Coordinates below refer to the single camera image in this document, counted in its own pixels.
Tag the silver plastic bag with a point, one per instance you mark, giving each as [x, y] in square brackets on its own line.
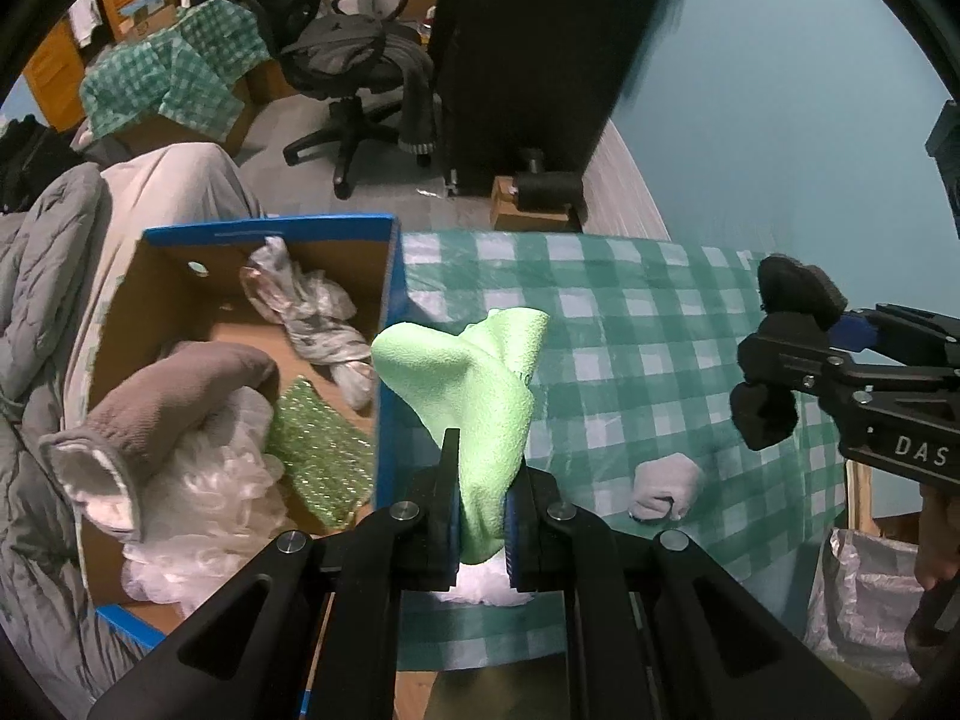
[863, 596]

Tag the dark wardrobe cabinet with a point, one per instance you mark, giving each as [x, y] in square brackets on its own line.
[515, 76]

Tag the black office chair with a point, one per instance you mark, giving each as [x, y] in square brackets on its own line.
[373, 73]

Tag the small cardboard box on floor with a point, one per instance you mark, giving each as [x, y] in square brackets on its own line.
[509, 212]

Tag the black sock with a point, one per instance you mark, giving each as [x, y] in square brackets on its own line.
[786, 352]

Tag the green checkered tablecloth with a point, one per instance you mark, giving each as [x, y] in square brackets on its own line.
[638, 363]

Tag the grey quilted duvet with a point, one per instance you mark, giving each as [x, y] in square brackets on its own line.
[50, 255]

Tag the light green microfiber cloth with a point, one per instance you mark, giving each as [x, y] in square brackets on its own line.
[478, 383]

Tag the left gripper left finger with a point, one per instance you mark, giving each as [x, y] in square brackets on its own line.
[309, 628]

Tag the blue-edged cardboard box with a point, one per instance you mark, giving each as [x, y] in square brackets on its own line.
[182, 284]

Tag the wooden wardrobe door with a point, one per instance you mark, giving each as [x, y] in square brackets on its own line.
[55, 69]

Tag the white grey patterned cloth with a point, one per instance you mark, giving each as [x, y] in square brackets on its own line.
[316, 314]

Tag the black clothes pile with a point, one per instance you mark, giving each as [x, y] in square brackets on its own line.
[32, 156]

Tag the green glittery sponge cloth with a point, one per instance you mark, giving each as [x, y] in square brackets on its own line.
[328, 463]

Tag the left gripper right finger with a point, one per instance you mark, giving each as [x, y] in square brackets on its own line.
[655, 627]

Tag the person's right hand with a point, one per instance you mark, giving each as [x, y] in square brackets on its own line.
[939, 536]

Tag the white mesh bath loofah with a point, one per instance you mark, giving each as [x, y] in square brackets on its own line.
[213, 506]

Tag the light grey rolled sock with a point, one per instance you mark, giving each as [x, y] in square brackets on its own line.
[666, 489]

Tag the green checkered cloth on boxes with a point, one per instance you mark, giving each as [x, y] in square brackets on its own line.
[185, 73]

